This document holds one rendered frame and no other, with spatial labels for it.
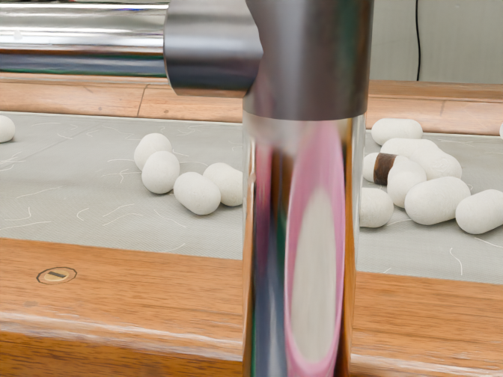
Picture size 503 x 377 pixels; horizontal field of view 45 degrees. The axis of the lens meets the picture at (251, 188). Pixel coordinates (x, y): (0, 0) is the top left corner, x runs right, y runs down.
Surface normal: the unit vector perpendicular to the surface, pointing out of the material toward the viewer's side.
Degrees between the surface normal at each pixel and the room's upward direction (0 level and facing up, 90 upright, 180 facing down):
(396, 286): 0
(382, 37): 91
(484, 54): 90
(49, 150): 0
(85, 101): 45
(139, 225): 0
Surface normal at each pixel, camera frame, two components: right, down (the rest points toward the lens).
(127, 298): 0.00, -0.95
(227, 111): -0.14, -0.45
